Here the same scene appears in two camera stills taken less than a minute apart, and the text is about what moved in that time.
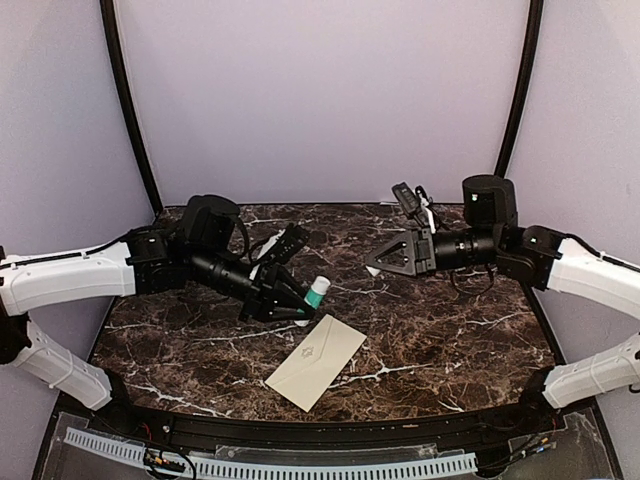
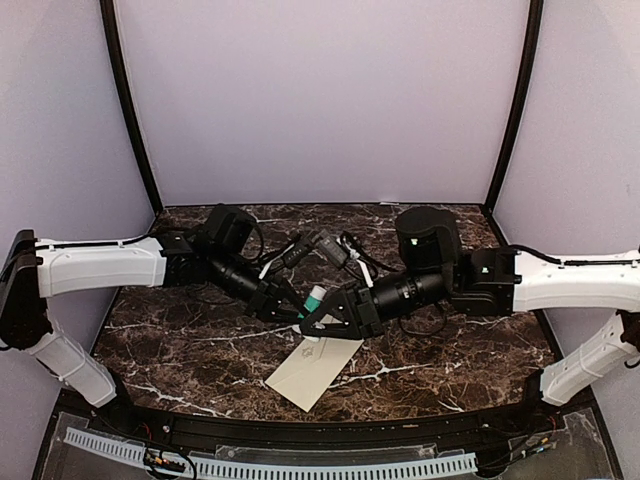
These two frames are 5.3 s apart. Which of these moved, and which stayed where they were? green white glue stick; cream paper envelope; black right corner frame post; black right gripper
Moved: black right gripper; green white glue stick
Stayed: black right corner frame post; cream paper envelope
